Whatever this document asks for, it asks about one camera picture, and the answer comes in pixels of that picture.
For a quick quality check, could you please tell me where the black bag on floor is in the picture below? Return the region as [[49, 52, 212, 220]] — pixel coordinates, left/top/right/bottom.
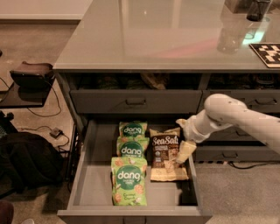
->
[[0, 132, 63, 193]]

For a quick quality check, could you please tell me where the black power adapter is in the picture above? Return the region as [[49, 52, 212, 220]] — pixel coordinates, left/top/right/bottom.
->
[[50, 128, 62, 138]]

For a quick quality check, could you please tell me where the grey bottom right drawer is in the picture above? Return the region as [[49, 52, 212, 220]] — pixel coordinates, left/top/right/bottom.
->
[[193, 146, 280, 162]]

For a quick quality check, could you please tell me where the black device on side table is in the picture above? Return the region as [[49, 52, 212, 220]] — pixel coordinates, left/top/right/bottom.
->
[[10, 61, 54, 89]]

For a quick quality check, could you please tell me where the dark glass jar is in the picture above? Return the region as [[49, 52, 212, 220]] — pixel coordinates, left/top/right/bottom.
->
[[247, 0, 271, 22]]

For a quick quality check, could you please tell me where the back green dang chip bag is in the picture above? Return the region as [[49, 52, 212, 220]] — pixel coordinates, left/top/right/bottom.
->
[[119, 121, 147, 137]]

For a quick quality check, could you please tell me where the grey cabinet frame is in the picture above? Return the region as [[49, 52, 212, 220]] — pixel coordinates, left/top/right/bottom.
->
[[54, 0, 279, 130]]

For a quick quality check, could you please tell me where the black cable on floor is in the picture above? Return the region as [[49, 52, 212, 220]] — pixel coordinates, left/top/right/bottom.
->
[[26, 80, 63, 118]]

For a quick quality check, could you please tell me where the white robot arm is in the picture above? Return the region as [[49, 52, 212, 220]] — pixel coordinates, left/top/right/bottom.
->
[[177, 94, 280, 163]]

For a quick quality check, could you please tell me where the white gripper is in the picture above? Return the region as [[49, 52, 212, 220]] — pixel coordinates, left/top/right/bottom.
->
[[176, 115, 210, 164]]

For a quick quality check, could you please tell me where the grey top left drawer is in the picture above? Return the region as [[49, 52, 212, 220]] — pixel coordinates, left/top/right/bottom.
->
[[69, 89, 202, 114]]

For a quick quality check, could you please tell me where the open grey middle drawer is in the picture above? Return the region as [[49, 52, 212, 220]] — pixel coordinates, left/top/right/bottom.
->
[[58, 120, 212, 224]]

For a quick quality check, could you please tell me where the grey top right drawer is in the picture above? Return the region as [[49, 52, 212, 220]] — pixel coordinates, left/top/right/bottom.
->
[[198, 89, 280, 114]]

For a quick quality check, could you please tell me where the brown sea salt chip bag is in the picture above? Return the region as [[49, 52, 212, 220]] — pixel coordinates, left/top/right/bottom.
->
[[150, 128, 188, 182]]

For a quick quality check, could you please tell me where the middle green dang chip bag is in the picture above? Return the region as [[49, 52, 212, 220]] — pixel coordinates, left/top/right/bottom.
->
[[116, 136, 150, 158]]

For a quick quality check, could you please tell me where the checkered marker board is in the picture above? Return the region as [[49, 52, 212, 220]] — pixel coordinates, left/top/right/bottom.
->
[[249, 43, 280, 68]]

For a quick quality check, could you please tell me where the green dang chip bag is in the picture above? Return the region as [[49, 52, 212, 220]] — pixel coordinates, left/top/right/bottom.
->
[[119, 121, 147, 137], [116, 136, 150, 158], [111, 157, 147, 206]]

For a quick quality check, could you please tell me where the dark side table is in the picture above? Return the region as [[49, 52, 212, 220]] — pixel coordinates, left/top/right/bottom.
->
[[0, 82, 51, 109]]

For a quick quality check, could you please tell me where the front green dang chip bag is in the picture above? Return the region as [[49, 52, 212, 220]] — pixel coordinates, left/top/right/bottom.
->
[[111, 157, 147, 206]]

